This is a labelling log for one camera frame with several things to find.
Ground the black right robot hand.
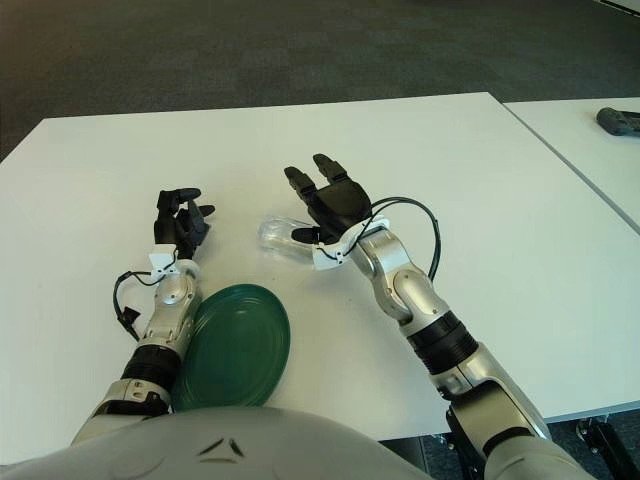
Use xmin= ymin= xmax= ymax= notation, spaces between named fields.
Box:
xmin=283 ymin=153 xmax=374 ymax=247

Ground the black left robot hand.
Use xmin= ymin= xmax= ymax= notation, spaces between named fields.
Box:
xmin=152 ymin=187 xmax=217 ymax=261

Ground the clear bottle with blue cap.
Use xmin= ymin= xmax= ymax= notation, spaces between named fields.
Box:
xmin=257 ymin=214 xmax=321 ymax=271

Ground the green round plate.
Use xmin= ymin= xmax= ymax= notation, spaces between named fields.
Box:
xmin=169 ymin=283 xmax=292 ymax=414

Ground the grey robot torso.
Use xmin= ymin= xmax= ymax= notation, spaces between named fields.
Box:
xmin=0 ymin=405 xmax=436 ymax=480

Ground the black table leg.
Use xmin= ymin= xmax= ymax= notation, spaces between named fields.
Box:
xmin=429 ymin=432 xmax=486 ymax=480

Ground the dark grey handheld controller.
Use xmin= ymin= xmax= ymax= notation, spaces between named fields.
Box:
xmin=594 ymin=106 xmax=640 ymax=137

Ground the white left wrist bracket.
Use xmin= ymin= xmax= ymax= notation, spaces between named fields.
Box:
xmin=148 ymin=245 xmax=179 ymax=281

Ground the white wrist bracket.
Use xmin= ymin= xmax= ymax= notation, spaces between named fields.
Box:
xmin=148 ymin=245 xmax=179 ymax=281
xmin=312 ymin=215 xmax=391 ymax=272

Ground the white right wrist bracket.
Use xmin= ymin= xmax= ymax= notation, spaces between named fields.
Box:
xmin=312 ymin=215 xmax=391 ymax=272

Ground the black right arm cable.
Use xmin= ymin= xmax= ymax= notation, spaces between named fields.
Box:
xmin=319 ymin=197 xmax=442 ymax=279

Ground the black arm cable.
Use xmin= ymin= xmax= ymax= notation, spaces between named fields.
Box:
xmin=112 ymin=262 xmax=181 ymax=344
xmin=319 ymin=197 xmax=442 ymax=279

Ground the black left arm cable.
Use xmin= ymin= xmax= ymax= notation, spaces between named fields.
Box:
xmin=112 ymin=262 xmax=181 ymax=344

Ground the black table base frame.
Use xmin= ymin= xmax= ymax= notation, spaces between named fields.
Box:
xmin=574 ymin=414 xmax=640 ymax=459

